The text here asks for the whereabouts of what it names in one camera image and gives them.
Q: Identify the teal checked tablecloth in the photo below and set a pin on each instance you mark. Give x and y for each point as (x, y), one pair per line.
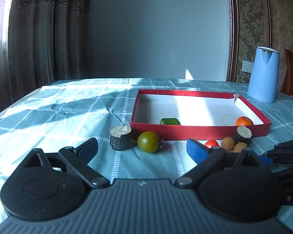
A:
(67, 113)

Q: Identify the white wall switch panel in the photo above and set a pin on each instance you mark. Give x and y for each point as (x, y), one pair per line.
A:
(247, 66)

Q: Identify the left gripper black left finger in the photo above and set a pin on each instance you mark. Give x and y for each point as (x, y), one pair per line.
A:
(68, 168)

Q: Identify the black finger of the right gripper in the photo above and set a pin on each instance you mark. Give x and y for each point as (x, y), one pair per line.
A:
(280, 157)

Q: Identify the light blue electric kettle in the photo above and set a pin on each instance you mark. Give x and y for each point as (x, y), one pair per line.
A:
(264, 76)

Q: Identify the green tomato with stem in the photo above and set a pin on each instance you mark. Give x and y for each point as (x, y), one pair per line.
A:
(149, 142)

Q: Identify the green cucumber chunk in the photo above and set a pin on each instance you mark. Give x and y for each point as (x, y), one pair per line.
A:
(170, 121)

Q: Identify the brown longan fruit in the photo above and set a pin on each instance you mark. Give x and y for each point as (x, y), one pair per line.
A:
(239, 147)
(228, 143)

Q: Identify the dark wooden door frame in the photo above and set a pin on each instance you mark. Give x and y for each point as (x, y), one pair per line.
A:
(233, 40)

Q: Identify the red cherry tomato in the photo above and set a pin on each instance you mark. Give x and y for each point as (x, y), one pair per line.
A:
(211, 143)

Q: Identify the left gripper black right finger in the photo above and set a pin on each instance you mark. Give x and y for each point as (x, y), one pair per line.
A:
(212, 160)

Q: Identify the patterned grey curtain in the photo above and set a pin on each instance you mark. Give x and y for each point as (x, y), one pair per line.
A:
(42, 41)

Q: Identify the orange mandarin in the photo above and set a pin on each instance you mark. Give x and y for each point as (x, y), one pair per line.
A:
(244, 121)

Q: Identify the red shallow cardboard tray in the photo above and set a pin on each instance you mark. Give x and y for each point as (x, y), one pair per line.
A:
(203, 115)

